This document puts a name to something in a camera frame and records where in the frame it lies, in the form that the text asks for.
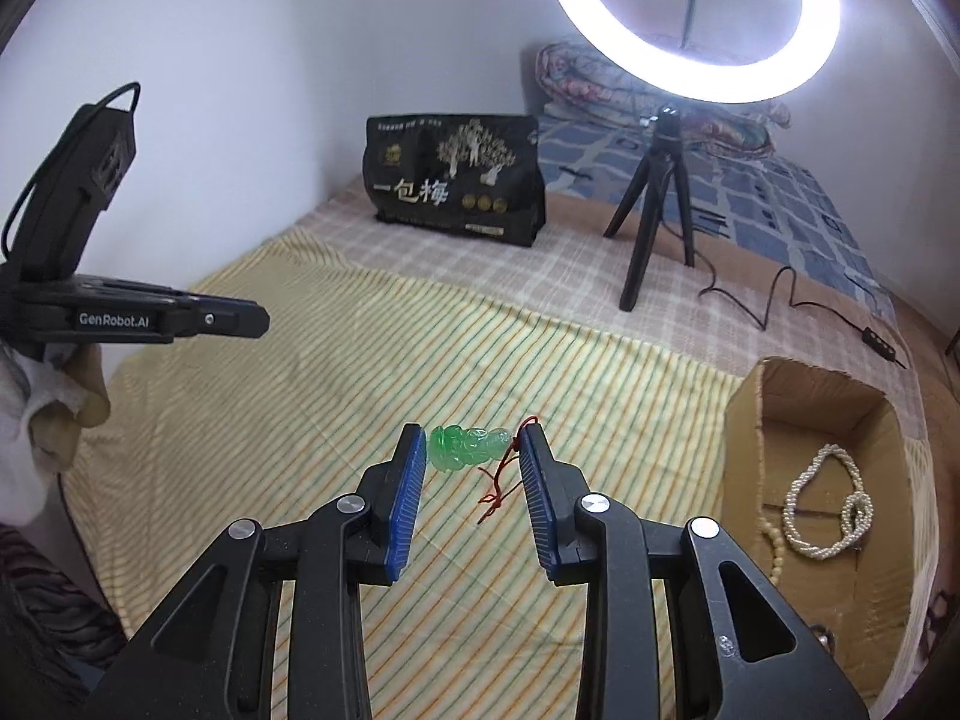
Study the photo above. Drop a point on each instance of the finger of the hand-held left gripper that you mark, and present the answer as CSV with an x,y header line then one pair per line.
x,y
225,319

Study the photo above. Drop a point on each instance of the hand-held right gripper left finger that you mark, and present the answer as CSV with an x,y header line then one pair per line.
x,y
405,495

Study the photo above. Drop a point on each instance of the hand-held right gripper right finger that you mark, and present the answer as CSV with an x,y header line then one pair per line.
x,y
540,495

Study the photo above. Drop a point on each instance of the cardboard box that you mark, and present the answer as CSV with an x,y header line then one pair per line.
x,y
750,465

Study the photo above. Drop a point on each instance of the yellow striped cloth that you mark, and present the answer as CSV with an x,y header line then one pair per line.
x,y
300,405

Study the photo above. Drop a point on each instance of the beige cloth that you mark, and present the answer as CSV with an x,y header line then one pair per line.
x,y
86,397

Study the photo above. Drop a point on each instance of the checked beige blanket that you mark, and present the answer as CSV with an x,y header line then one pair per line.
x,y
585,270

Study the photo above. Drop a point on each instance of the black snack bag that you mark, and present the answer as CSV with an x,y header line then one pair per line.
x,y
450,180

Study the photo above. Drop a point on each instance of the dark patterned cloth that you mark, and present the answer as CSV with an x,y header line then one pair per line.
x,y
37,592

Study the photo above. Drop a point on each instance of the black tripod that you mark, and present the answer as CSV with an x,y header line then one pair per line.
x,y
651,180

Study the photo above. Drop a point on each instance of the blue patterned bedsheet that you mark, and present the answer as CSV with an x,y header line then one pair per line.
x,y
795,210

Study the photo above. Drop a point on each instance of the folded floral quilt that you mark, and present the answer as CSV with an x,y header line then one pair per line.
x,y
592,82

